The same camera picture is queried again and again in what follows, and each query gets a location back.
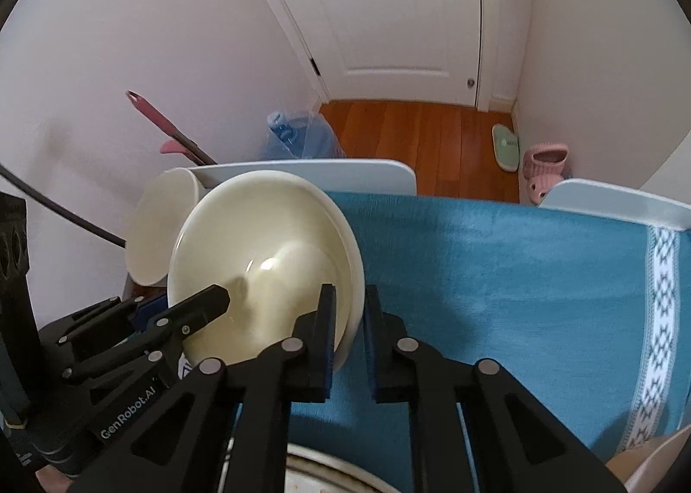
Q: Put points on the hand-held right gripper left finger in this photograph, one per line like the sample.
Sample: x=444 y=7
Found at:
x=325 y=347

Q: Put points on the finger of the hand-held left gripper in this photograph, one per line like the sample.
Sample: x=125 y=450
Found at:
x=148 y=309
x=205 y=304

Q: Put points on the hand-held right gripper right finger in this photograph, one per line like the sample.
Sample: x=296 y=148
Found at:
x=370 y=347

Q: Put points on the cream bowl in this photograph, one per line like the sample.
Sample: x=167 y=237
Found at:
x=259 y=255

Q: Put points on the light blue tray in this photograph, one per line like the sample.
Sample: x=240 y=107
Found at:
x=610 y=198
x=324 y=171

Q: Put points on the white bowl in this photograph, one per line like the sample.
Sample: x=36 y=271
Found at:
x=156 y=223

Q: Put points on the white round dish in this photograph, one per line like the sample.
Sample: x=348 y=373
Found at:
x=334 y=474

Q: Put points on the blue tablecloth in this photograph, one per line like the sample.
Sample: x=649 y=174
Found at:
x=486 y=282

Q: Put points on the plastic bag with bottle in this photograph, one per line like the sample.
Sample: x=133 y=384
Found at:
x=307 y=139

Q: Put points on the pink clog shoe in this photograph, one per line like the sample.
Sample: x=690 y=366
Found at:
x=548 y=158
x=539 y=189

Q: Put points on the green slipper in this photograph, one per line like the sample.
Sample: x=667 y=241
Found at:
x=506 y=147

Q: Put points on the black door hinge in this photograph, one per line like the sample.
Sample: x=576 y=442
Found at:
x=315 y=66

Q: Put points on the white panel door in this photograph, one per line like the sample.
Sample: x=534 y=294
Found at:
x=388 y=12

